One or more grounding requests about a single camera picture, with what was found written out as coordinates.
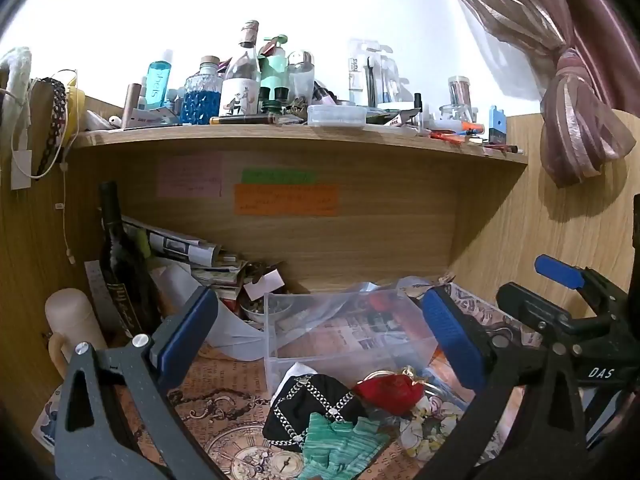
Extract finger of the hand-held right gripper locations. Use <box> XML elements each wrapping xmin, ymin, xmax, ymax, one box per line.
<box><xmin>534</xmin><ymin>254</ymin><xmax>630</xmax><ymax>309</ymax></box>
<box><xmin>496</xmin><ymin>282</ymin><xmax>577</xmax><ymax>354</ymax></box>

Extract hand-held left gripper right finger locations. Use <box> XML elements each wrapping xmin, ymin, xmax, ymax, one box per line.
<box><xmin>415</xmin><ymin>287</ymin><xmax>588</xmax><ymax>480</ymax></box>

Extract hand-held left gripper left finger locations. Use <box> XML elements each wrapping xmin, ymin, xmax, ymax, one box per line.
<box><xmin>54</xmin><ymin>285</ymin><xmax>228</xmax><ymax>480</ymax></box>

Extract red fabric pouch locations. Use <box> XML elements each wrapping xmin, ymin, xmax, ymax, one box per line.
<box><xmin>353</xmin><ymin>370</ymin><xmax>427</xmax><ymax>417</ymax></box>

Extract clear plastic storage box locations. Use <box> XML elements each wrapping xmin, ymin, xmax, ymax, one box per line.
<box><xmin>263</xmin><ymin>286</ymin><xmax>483</xmax><ymax>413</ymax></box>

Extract black quilted chain bag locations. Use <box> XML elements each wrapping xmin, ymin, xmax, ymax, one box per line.
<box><xmin>262</xmin><ymin>372</ymin><xmax>367</xmax><ymax>454</ymax></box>

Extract green striped knit gloves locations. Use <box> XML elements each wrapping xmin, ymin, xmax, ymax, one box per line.
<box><xmin>299</xmin><ymin>412</ymin><xmax>392</xmax><ymax>480</ymax></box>

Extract white paper sheet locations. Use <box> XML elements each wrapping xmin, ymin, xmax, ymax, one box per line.
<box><xmin>154</xmin><ymin>264</ymin><xmax>267</xmax><ymax>362</ymax></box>

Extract stack of newspapers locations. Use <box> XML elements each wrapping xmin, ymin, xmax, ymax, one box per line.
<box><xmin>120</xmin><ymin>215</ymin><xmax>252</xmax><ymax>302</ymax></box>

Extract small bowl of trinkets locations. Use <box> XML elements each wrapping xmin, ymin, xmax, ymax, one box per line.
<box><xmin>239</xmin><ymin>297</ymin><xmax>289</xmax><ymax>327</ymax></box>

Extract dark wine bottle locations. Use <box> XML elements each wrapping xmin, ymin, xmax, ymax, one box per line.
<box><xmin>97</xmin><ymin>181</ymin><xmax>162</xmax><ymax>337</ymax></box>

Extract floral fabric scrunchie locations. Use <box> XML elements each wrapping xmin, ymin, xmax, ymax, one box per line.
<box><xmin>399</xmin><ymin>394</ymin><xmax>477</xmax><ymax>462</ymax></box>

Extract beige plastic bottle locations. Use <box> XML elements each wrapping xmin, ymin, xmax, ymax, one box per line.
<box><xmin>44</xmin><ymin>288</ymin><xmax>109</xmax><ymax>382</ymax></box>

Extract pink sticky note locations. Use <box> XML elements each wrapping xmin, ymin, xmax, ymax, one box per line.
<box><xmin>157</xmin><ymin>154</ymin><xmax>224</xmax><ymax>199</ymax></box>

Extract blue box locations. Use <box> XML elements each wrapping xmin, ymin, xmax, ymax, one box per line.
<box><xmin>487</xmin><ymin>104</ymin><xmax>507</xmax><ymax>144</ymax></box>

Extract orange sticky note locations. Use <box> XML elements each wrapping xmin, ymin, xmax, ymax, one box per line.
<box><xmin>233</xmin><ymin>183</ymin><xmax>340</xmax><ymax>217</ymax></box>

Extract blue printed paper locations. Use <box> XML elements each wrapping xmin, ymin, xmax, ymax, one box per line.
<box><xmin>31</xmin><ymin>384</ymin><xmax>67</xmax><ymax>447</ymax></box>

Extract green sticky note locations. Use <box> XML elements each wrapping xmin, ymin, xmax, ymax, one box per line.
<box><xmin>241</xmin><ymin>168</ymin><xmax>318</xmax><ymax>185</ymax></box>

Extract pink striped curtain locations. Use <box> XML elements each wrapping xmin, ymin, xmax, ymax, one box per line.
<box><xmin>434</xmin><ymin>0</ymin><xmax>640</xmax><ymax>189</ymax></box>

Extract empty glass jar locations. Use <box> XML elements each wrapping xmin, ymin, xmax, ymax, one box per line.
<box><xmin>439</xmin><ymin>103</ymin><xmax>474</xmax><ymax>124</ymax></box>

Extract glass jar of sticks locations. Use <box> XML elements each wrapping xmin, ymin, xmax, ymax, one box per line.
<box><xmin>447</xmin><ymin>75</ymin><xmax>474</xmax><ymax>111</ymax></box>

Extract brown pen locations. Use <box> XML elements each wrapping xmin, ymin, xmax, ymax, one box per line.
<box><xmin>209</xmin><ymin>113</ymin><xmax>277</xmax><ymax>126</ymax></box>

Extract wooden shelf board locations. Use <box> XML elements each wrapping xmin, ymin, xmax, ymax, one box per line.
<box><xmin>71</xmin><ymin>121</ymin><xmax>529</xmax><ymax>167</ymax></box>

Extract white charger plug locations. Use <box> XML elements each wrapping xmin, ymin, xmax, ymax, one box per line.
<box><xmin>10</xmin><ymin>148</ymin><xmax>34</xmax><ymax>191</ymax></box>

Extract glass bottle of blue beads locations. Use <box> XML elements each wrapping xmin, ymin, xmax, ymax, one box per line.
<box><xmin>179</xmin><ymin>55</ymin><xmax>224</xmax><ymax>125</ymax></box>

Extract black lace headband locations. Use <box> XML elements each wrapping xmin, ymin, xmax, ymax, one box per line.
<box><xmin>31</xmin><ymin>77</ymin><xmax>69</xmax><ymax>179</ymax></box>

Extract blue liquid bottle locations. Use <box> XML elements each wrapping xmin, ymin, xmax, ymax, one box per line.
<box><xmin>146</xmin><ymin>50</ymin><xmax>174</xmax><ymax>112</ymax></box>

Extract yellow headband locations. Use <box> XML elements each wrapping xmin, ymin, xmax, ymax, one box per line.
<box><xmin>64</xmin><ymin>85</ymin><xmax>87</xmax><ymax>134</ymax></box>

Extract clear bottle with white label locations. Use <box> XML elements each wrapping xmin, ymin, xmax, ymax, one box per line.
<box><xmin>219</xmin><ymin>20</ymin><xmax>262</xmax><ymax>117</ymax></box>

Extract clear lidded plastic case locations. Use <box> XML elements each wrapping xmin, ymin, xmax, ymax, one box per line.
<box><xmin>306</xmin><ymin>104</ymin><xmax>368</xmax><ymax>127</ymax></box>

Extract green plastic bottle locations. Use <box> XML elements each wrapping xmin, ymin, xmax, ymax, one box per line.
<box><xmin>259</xmin><ymin>34</ymin><xmax>290</xmax><ymax>102</ymax></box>

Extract clear blister pack of brushes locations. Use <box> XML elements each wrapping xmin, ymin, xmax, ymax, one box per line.
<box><xmin>347</xmin><ymin>38</ymin><xmax>402</xmax><ymax>109</ymax></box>

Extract clear bottle with silver cap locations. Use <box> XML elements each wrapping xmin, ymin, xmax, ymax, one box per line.
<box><xmin>287</xmin><ymin>50</ymin><xmax>316</xmax><ymax>107</ymax></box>

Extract white fluffy headband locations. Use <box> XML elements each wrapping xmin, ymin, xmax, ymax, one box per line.
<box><xmin>0</xmin><ymin>46</ymin><xmax>34</xmax><ymax>162</ymax></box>

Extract white cable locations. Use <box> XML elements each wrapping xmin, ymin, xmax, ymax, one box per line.
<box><xmin>10</xmin><ymin>69</ymin><xmax>82</xmax><ymax>263</ymax></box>

